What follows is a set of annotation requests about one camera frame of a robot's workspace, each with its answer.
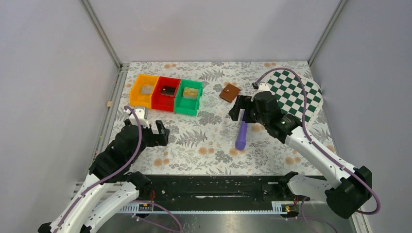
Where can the black card in red bin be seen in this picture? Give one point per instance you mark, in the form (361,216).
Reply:
(168,91)

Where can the yellow plastic bin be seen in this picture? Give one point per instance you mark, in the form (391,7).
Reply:
(138,100)

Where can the green plastic bin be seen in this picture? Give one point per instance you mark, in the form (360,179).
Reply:
(186,106)

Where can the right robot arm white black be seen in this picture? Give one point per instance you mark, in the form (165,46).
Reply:
(346,188)

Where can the gold card in green bin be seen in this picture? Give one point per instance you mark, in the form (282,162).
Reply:
(190,93)

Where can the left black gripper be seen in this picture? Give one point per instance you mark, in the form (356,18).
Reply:
(160,139)

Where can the grey card in yellow bin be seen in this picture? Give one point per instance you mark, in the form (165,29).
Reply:
(146,89)

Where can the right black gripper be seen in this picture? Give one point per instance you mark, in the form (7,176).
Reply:
(242,102)

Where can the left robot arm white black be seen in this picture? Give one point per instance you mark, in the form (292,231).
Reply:
(110,185)

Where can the floral table mat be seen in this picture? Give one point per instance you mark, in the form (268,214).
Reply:
(205,143)

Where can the green white checkered board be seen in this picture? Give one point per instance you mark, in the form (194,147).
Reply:
(299,96)

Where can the brown leather card holder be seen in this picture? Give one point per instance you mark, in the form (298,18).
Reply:
(229,93)

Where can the red plastic bin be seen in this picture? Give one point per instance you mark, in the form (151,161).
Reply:
(161,102)

